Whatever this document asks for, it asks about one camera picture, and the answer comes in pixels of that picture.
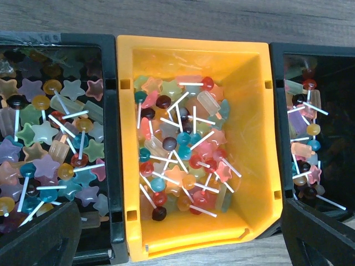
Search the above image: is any black candy bin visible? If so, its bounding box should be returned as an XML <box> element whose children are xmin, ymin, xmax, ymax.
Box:
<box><xmin>1</xmin><ymin>32</ymin><xmax>129</xmax><ymax>265</ymax></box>
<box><xmin>270</xmin><ymin>43</ymin><xmax>354</xmax><ymax>222</ymax></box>

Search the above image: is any orange candy bin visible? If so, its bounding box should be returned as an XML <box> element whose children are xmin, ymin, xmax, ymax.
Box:
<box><xmin>116</xmin><ymin>35</ymin><xmax>282</xmax><ymax>262</ymax></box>

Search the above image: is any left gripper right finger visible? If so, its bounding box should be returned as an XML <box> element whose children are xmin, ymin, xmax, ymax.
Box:
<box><xmin>281</xmin><ymin>198</ymin><xmax>354</xmax><ymax>265</ymax></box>

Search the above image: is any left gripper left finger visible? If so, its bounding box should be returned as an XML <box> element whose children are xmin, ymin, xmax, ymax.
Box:
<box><xmin>1</xmin><ymin>202</ymin><xmax>82</xmax><ymax>265</ymax></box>

